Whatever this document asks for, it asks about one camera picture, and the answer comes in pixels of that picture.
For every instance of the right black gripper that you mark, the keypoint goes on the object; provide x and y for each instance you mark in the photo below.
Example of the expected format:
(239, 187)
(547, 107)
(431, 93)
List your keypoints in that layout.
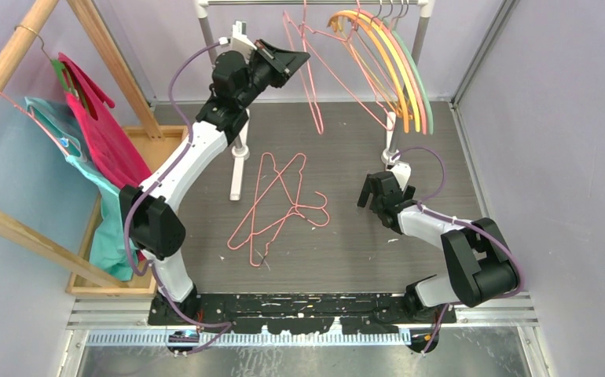
(365, 194)

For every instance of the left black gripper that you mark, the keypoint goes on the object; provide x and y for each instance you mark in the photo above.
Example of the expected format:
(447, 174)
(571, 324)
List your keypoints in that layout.
(278, 57)

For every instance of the yellow plastic hanger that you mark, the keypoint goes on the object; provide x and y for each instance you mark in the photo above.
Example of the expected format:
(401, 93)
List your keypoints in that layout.
(406, 78)

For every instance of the orange plastic hanger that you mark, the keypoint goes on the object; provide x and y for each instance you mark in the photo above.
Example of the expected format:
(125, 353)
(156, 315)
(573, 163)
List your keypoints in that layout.
(396, 78)

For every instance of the thick pink plastic hanger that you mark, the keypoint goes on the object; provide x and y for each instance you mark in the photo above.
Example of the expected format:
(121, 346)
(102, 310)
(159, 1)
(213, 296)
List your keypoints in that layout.
(368, 22)

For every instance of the mint green plastic hanger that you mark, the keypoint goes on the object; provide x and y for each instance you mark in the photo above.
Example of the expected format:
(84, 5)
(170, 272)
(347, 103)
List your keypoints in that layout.
(425, 88)

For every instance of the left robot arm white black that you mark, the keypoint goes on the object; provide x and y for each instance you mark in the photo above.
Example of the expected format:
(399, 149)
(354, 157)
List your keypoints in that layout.
(149, 208)

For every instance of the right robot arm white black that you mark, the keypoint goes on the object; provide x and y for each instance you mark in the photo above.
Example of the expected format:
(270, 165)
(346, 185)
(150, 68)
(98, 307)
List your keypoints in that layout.
(478, 261)

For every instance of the red garment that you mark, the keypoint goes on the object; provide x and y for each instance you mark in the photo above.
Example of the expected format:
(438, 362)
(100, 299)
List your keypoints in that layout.
(114, 154)

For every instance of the green hanger gold hook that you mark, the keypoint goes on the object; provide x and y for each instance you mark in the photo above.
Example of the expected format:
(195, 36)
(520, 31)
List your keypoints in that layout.
(67, 80)

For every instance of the pink hanger on wood rack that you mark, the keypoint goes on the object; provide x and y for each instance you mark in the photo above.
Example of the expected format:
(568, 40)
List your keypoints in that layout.
(61, 143)

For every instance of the teal garment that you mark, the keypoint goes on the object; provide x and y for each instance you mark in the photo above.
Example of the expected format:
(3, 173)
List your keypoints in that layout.
(108, 250)

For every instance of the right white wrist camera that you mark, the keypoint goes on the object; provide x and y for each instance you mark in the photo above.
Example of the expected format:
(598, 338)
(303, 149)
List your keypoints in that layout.
(402, 172)

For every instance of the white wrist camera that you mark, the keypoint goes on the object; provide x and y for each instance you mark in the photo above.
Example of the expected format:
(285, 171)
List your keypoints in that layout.
(402, 172)
(238, 40)

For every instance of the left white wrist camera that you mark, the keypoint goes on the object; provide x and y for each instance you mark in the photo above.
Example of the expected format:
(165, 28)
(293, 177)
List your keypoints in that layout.
(238, 40)

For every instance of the aluminium frame rail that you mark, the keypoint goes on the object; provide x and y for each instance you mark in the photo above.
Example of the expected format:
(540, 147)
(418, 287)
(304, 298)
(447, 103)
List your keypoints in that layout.
(119, 323)

